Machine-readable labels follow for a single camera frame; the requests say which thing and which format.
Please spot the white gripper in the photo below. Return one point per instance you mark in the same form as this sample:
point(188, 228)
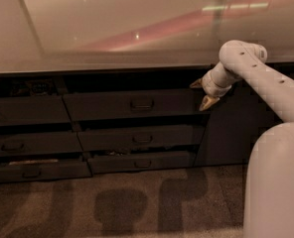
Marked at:
point(209, 85)

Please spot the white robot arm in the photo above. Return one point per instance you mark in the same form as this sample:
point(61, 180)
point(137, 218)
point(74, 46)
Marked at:
point(269, 186)

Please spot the dark cabinet door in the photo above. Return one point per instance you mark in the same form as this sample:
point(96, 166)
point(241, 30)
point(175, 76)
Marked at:
point(235, 124)

